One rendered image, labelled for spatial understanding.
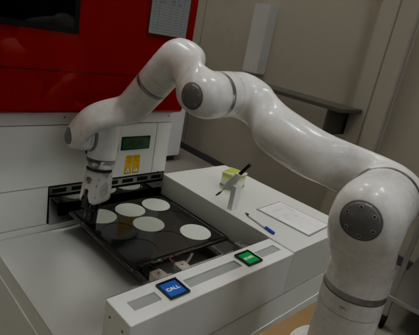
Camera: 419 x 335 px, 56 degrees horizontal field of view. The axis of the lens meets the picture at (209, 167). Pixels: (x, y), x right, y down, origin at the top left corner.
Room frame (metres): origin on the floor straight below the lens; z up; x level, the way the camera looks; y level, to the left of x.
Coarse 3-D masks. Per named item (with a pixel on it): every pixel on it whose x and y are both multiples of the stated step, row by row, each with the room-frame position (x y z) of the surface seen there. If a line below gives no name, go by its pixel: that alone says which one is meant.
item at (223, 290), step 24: (216, 264) 0.87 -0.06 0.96; (240, 264) 0.90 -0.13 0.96; (264, 264) 0.92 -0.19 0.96; (288, 264) 0.99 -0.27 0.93; (144, 288) 0.72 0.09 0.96; (192, 288) 0.76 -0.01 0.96; (216, 288) 0.77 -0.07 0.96; (240, 288) 0.84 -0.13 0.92; (264, 288) 0.93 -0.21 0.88; (120, 312) 0.64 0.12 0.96; (144, 312) 0.65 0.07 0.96; (168, 312) 0.67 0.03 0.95; (192, 312) 0.73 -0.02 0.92; (216, 312) 0.79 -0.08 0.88; (240, 312) 0.86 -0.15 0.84
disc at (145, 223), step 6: (138, 222) 1.13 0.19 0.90; (144, 222) 1.14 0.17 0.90; (150, 222) 1.14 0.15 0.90; (156, 222) 1.15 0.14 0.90; (162, 222) 1.16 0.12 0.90; (138, 228) 1.09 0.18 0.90; (144, 228) 1.10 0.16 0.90; (150, 228) 1.11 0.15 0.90; (156, 228) 1.11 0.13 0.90; (162, 228) 1.12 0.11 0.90
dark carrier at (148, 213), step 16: (112, 208) 1.19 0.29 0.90; (144, 208) 1.24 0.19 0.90; (176, 208) 1.28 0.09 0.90; (96, 224) 1.07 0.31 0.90; (112, 224) 1.09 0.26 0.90; (128, 224) 1.10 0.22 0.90; (176, 224) 1.17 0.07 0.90; (112, 240) 0.99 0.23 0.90; (128, 240) 1.01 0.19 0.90; (144, 240) 1.03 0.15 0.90; (160, 240) 1.05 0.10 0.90; (176, 240) 1.06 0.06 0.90; (192, 240) 1.08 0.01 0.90; (208, 240) 1.10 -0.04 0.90; (128, 256) 0.93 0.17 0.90; (144, 256) 0.94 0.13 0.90; (160, 256) 0.96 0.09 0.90
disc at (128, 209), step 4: (120, 204) 1.23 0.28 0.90; (124, 204) 1.24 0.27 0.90; (128, 204) 1.24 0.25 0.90; (132, 204) 1.25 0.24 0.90; (116, 208) 1.20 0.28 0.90; (120, 208) 1.20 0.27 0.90; (124, 208) 1.21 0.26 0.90; (128, 208) 1.21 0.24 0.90; (132, 208) 1.22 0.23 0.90; (136, 208) 1.23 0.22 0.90; (140, 208) 1.23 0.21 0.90; (120, 212) 1.17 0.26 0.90; (124, 212) 1.18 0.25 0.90; (128, 212) 1.18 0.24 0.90; (132, 212) 1.19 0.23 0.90; (136, 212) 1.20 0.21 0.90; (140, 212) 1.20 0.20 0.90; (144, 212) 1.21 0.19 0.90; (128, 216) 1.16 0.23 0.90; (132, 216) 1.16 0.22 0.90; (136, 216) 1.17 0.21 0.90
